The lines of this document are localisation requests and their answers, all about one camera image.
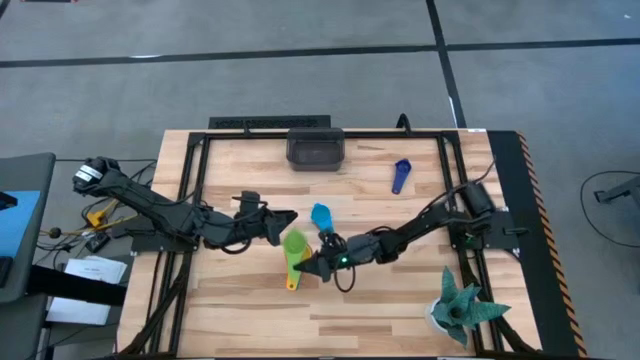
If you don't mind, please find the yellow cable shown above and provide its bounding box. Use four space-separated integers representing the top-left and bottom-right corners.
86 199 140 229

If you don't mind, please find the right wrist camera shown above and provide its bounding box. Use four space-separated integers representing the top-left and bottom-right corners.
319 230 349 254

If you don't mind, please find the black floor cable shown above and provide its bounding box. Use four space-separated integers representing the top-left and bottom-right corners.
579 169 640 250

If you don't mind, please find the grey plastic basket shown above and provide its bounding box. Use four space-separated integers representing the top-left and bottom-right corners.
285 126 347 173

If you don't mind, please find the black power adapter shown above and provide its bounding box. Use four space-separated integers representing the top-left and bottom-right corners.
84 231 112 254

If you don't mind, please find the black perforated panel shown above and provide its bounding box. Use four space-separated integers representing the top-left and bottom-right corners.
208 115 332 130

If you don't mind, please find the green measuring cup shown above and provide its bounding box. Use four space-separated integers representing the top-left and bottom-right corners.
282 228 309 274

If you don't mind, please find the grey desk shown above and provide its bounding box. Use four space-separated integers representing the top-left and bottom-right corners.
0 152 57 304

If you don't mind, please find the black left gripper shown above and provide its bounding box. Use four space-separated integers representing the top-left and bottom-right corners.
226 210 300 248

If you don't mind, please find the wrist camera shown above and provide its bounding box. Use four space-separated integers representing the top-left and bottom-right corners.
319 230 349 254
231 189 267 217

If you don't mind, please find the white paper sheet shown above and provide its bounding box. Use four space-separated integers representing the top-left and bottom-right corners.
63 255 129 286
45 295 112 326

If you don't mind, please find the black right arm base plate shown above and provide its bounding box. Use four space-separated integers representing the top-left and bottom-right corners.
446 209 530 252

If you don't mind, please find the dark blue measuring cup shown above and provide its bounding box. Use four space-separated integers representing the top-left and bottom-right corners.
390 157 413 196

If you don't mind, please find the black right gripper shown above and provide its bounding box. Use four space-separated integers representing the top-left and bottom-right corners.
291 234 387 284

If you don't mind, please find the black beam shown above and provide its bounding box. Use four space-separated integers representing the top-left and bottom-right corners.
27 264 129 307

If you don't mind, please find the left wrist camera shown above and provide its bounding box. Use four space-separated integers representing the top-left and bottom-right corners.
231 189 267 217

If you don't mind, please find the black hazard-striped mat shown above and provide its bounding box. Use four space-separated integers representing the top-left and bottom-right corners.
487 130 589 359

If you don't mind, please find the grey stand leg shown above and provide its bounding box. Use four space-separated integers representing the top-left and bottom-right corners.
593 174 640 204

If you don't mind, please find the green artificial potted plant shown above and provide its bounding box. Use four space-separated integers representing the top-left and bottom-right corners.
426 266 512 349

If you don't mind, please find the blue pad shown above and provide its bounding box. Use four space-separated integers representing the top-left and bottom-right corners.
0 189 42 259

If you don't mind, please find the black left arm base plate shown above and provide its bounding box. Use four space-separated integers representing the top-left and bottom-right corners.
130 212 204 253

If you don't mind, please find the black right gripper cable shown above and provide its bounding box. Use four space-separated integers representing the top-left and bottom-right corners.
333 158 497 294

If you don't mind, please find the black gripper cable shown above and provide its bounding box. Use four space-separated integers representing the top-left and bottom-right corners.
333 158 497 294
202 233 252 255

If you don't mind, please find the light blue measuring cup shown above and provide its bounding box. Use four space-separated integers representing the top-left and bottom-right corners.
309 201 337 236

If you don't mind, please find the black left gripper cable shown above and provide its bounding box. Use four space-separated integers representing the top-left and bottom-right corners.
202 233 252 255

